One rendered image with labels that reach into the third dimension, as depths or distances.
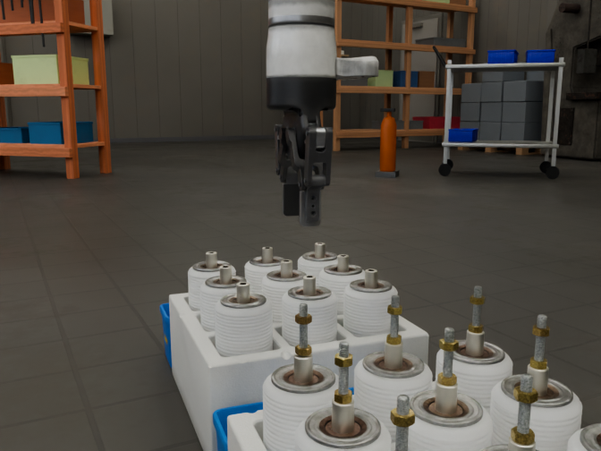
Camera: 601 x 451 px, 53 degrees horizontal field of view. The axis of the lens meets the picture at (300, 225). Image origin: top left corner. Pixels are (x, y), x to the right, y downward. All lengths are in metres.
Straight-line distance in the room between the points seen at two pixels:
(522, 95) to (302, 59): 7.66
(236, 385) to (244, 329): 0.09
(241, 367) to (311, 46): 0.53
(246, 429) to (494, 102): 8.00
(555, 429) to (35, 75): 5.20
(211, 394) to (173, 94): 10.51
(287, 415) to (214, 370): 0.27
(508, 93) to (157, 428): 7.62
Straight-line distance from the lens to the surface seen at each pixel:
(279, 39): 0.64
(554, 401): 0.73
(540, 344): 0.72
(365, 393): 0.76
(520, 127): 8.27
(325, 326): 1.02
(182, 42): 11.48
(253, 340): 0.99
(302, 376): 0.72
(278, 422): 0.72
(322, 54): 0.64
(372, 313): 1.06
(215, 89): 11.60
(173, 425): 1.18
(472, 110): 8.88
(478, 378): 0.80
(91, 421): 1.23
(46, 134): 5.54
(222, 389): 0.97
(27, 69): 5.63
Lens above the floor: 0.56
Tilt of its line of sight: 11 degrees down
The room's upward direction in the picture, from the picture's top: straight up
